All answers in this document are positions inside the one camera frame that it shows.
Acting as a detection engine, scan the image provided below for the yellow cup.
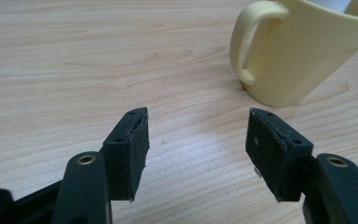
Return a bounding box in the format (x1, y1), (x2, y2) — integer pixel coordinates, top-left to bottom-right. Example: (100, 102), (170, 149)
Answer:
(228, 0), (358, 109)

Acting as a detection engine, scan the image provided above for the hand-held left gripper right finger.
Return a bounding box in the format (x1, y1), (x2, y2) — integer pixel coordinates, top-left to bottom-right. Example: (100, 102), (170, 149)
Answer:
(244, 107), (315, 203)

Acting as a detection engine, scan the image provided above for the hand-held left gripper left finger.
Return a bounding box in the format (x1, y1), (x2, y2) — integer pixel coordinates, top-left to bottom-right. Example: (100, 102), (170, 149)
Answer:
(100, 106), (151, 203)

